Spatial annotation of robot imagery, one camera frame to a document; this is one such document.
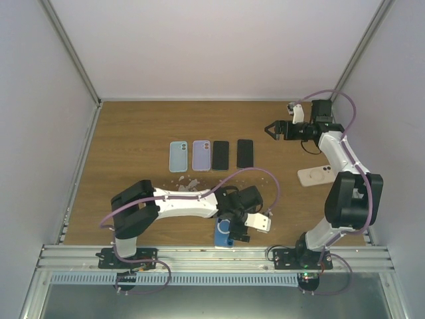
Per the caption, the blue magsafe phone case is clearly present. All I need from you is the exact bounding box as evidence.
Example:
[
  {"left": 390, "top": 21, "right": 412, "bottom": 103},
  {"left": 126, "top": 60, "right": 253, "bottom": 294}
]
[{"left": 214, "top": 218, "right": 234, "bottom": 249}]

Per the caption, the phone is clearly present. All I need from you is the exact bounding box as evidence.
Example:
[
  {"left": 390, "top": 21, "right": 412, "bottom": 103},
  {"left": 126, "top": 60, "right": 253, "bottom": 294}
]
[{"left": 236, "top": 139, "right": 254, "bottom": 169}]

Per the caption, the dark green smartphone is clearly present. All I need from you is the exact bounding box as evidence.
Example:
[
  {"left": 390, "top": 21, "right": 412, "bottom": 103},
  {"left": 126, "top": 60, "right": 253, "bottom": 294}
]
[{"left": 212, "top": 141, "right": 230, "bottom": 171}]

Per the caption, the lavender phone case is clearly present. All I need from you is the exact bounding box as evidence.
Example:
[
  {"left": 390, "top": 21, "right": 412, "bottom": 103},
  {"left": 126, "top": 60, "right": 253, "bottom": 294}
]
[{"left": 192, "top": 140, "right": 211, "bottom": 171}]

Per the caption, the light blue phone case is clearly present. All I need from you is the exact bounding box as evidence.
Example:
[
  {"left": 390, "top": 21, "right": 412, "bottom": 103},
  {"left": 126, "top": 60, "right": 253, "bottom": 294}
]
[{"left": 169, "top": 141, "right": 188, "bottom": 173}]

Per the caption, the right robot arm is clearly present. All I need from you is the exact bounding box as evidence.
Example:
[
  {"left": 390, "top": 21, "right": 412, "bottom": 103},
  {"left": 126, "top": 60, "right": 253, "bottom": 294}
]
[{"left": 264, "top": 100, "right": 383, "bottom": 269}]

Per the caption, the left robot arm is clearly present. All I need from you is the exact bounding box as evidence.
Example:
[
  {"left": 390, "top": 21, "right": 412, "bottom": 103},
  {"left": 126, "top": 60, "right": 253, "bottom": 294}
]
[{"left": 111, "top": 180, "right": 271, "bottom": 268}]

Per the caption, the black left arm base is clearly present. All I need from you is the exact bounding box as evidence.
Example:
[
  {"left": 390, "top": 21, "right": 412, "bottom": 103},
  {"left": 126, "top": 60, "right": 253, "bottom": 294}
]
[{"left": 95, "top": 248, "right": 158, "bottom": 271}]

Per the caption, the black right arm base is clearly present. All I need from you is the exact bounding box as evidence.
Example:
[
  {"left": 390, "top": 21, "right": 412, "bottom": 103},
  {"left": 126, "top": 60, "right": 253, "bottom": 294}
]
[{"left": 271, "top": 247, "right": 333, "bottom": 270}]

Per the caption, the white phone stand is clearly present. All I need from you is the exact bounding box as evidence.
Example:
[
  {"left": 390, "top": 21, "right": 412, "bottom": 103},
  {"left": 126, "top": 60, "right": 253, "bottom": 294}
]
[{"left": 297, "top": 165, "right": 335, "bottom": 187}]

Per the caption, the white debris pile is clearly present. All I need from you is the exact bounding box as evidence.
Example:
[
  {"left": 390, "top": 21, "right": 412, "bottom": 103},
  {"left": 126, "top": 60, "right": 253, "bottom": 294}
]
[{"left": 175, "top": 175, "right": 200, "bottom": 191}]

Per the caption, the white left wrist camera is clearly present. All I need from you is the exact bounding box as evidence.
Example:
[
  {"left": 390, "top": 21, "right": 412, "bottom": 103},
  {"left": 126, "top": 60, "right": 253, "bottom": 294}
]
[{"left": 244, "top": 213, "right": 272, "bottom": 233}]

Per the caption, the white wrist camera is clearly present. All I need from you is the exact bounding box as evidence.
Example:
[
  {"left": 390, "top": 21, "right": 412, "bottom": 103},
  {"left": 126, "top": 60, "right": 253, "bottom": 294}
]
[
  {"left": 244, "top": 213, "right": 272, "bottom": 233},
  {"left": 287, "top": 102, "right": 305, "bottom": 124}
]

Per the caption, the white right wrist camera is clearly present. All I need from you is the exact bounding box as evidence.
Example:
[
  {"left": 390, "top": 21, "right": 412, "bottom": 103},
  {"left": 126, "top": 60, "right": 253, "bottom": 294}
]
[{"left": 287, "top": 102, "right": 305, "bottom": 124}]

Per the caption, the white slotted cable duct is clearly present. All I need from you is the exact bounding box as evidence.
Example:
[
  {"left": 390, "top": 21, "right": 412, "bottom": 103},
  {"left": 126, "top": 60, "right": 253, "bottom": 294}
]
[{"left": 50, "top": 272, "right": 298, "bottom": 287}]

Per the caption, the aluminium front rail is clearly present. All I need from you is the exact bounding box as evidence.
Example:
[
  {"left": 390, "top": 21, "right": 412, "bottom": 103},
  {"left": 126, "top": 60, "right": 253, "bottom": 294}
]
[{"left": 36, "top": 245, "right": 394, "bottom": 272}]

